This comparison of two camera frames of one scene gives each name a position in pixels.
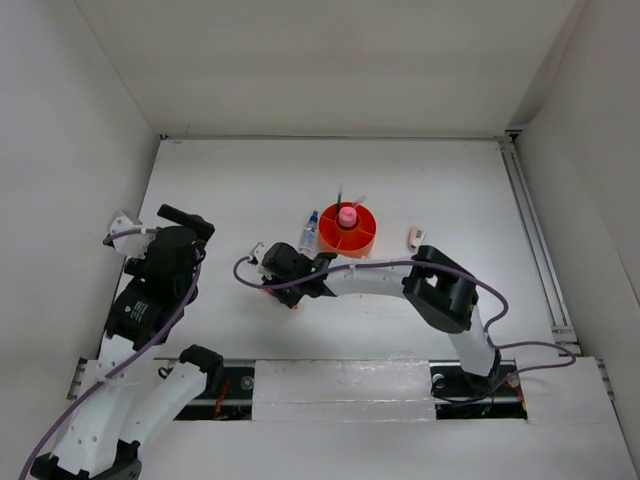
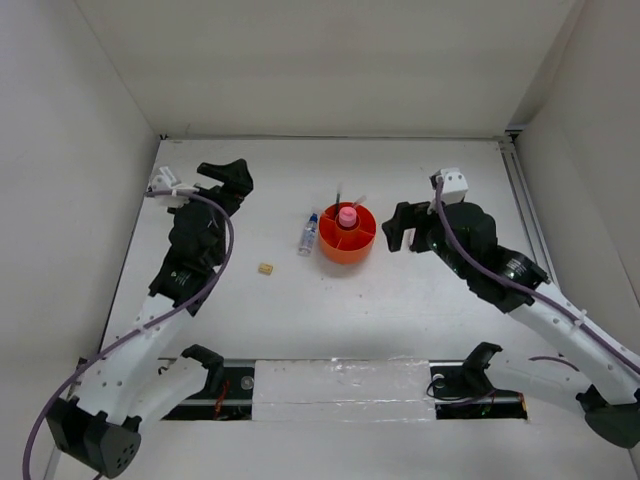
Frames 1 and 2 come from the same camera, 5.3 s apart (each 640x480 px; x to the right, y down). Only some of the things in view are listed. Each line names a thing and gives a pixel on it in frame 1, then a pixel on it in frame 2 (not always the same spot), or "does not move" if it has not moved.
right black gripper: [290, 300] -> [407, 216]
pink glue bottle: [348, 216] does not move
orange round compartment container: [349, 242] does not move
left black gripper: [206, 229] -> [234, 177]
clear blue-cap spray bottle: [308, 239] does not move
